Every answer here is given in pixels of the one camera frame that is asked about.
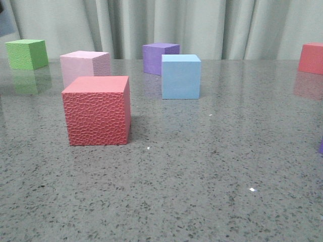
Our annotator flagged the light blue foam cube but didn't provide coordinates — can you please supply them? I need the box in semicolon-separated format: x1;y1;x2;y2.
161;54;201;99

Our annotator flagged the large red textured cube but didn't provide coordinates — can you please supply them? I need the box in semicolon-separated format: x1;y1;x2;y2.
62;76;131;146

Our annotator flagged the purple foam cube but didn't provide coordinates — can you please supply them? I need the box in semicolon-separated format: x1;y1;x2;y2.
142;43;180;76

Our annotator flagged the pink foam cube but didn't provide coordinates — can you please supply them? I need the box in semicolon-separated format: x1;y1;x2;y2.
60;50;111;88

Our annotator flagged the grey-green curtain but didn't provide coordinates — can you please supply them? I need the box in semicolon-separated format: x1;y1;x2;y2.
1;1;322;59

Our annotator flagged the green foam cube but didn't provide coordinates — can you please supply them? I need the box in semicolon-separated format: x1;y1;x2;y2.
5;39;48;70

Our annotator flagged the red foam cube far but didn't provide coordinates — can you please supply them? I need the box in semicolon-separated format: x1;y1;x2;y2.
298;42;323;75

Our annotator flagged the purple cube at edge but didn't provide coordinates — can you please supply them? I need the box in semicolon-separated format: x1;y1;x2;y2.
318;138;323;154

